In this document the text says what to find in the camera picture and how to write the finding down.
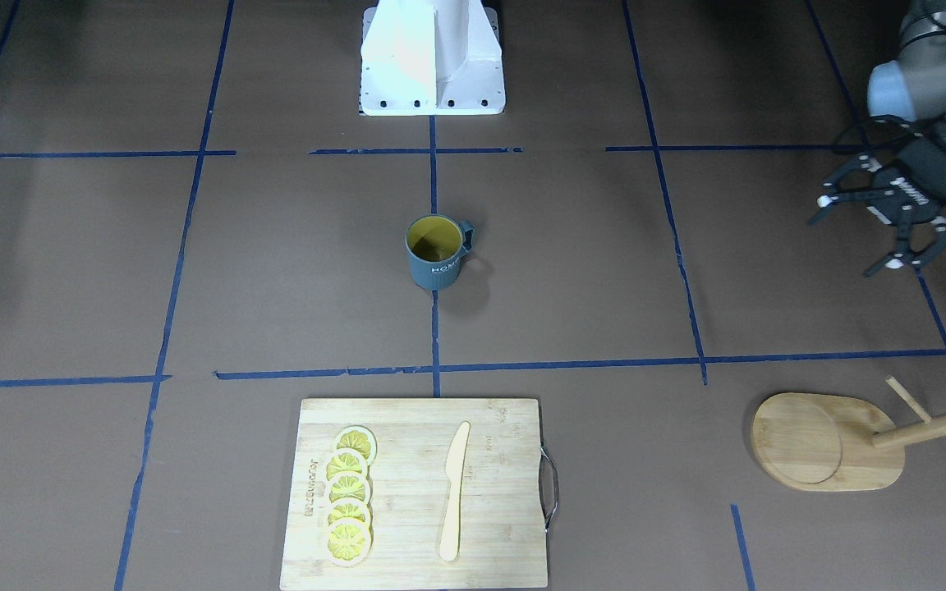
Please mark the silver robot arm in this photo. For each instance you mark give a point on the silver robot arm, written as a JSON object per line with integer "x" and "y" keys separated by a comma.
{"x": 910, "y": 91}

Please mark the wooden cup storage rack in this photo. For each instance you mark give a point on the wooden cup storage rack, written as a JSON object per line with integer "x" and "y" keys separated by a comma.
{"x": 824, "y": 443}

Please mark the dark blue ceramic mug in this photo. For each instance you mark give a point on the dark blue ceramic mug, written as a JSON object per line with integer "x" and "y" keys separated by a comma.
{"x": 435, "y": 248}

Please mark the lemon slice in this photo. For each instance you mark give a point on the lemon slice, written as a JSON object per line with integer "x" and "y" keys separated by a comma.
{"x": 360, "y": 439}
{"x": 349, "y": 485}
{"x": 346, "y": 461}
{"x": 349, "y": 508}
{"x": 348, "y": 542}

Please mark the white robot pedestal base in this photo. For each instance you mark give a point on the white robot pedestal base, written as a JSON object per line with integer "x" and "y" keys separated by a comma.
{"x": 432, "y": 58}

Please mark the bamboo cutting board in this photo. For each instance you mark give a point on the bamboo cutting board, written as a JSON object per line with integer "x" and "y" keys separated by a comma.
{"x": 503, "y": 522}

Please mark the yellow plastic knife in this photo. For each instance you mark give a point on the yellow plastic knife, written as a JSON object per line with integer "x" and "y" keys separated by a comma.
{"x": 450, "y": 539}

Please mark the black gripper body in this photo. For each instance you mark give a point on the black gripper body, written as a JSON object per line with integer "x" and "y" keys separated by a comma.
{"x": 939, "y": 171}

